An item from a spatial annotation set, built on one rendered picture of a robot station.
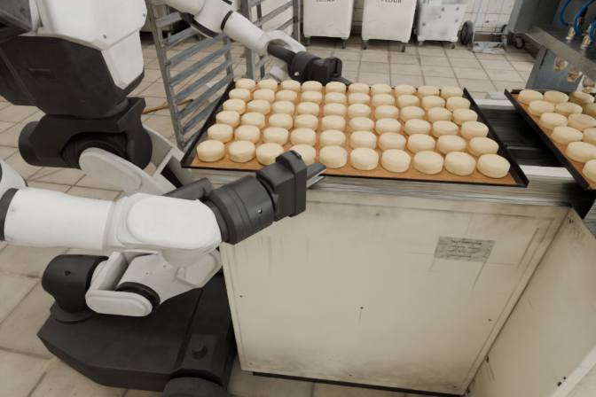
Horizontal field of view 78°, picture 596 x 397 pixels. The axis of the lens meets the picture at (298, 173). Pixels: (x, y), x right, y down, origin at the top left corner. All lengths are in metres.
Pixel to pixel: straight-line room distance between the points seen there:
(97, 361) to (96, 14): 1.01
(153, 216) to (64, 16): 0.39
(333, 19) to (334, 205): 3.64
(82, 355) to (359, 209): 1.00
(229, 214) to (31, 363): 1.28
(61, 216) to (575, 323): 0.83
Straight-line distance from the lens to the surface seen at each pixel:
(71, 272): 1.40
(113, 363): 1.37
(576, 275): 0.84
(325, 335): 1.10
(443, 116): 0.85
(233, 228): 0.53
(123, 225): 0.50
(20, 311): 1.89
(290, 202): 0.60
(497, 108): 1.02
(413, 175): 0.68
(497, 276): 0.93
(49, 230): 0.54
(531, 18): 1.17
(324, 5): 4.26
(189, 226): 0.50
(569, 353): 0.88
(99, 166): 0.94
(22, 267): 2.07
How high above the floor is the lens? 1.29
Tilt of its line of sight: 36 degrees down
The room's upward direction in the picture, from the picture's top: straight up
